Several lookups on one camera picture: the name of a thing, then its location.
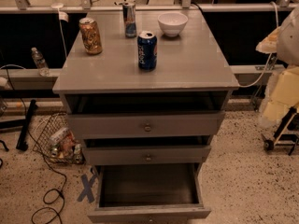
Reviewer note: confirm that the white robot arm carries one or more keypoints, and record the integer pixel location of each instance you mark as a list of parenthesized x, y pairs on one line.
[(284, 40)]

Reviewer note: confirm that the grey drawer cabinet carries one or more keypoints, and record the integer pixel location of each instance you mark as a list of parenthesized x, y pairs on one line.
[(191, 76)]

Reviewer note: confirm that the grey top drawer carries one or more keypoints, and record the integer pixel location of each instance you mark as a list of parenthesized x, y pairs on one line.
[(149, 125)]

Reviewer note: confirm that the grey middle drawer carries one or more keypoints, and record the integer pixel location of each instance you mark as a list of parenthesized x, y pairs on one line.
[(145, 155)]

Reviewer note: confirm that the blue Pepsi can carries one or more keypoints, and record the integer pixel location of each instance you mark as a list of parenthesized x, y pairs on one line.
[(147, 50)]

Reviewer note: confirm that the white bowl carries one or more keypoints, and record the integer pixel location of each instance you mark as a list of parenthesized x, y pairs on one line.
[(172, 23)]

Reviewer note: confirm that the gold soda can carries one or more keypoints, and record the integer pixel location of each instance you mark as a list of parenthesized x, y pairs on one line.
[(90, 35)]

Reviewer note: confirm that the silver blue energy drink can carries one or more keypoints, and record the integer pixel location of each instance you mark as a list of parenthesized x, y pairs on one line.
[(128, 12)]

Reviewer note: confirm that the blue tape cross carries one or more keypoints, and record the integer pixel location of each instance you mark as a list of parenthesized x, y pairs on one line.
[(87, 191)]

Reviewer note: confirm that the clear plastic water bottle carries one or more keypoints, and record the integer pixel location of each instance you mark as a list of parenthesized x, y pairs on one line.
[(40, 62)]

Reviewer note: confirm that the black stand leg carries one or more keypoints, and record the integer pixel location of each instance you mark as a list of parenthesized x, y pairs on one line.
[(21, 144)]

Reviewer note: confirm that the wire basket with items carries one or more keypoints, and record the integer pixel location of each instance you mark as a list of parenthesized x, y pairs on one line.
[(56, 142)]

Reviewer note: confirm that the metal railing frame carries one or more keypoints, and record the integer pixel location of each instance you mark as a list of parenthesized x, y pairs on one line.
[(62, 8)]

